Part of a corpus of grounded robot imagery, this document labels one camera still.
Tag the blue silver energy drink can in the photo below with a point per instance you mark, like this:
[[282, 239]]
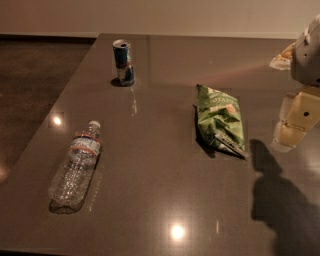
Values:
[[123, 62]]

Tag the clear plastic water bottle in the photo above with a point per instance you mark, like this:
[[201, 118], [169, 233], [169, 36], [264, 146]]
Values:
[[71, 181]]

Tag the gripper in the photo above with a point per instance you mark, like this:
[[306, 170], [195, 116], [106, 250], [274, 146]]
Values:
[[307, 60]]

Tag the green jalapeno chip bag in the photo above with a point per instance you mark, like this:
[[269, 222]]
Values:
[[219, 121]]

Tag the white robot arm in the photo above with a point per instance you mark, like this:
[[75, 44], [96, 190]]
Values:
[[302, 58]]

